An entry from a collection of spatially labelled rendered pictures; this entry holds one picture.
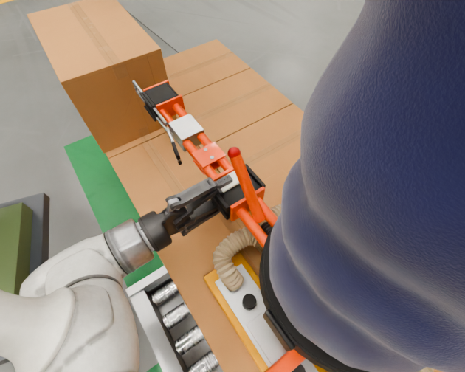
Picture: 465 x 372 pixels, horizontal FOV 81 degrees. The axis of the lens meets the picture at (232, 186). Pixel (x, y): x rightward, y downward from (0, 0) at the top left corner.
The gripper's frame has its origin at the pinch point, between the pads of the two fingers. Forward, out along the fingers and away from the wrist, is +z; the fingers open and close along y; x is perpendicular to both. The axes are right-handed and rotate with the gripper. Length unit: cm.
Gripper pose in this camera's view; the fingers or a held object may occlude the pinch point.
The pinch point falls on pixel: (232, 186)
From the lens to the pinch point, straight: 58.7
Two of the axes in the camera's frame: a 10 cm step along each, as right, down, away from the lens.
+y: 0.1, 5.4, 8.4
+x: 5.7, 6.9, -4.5
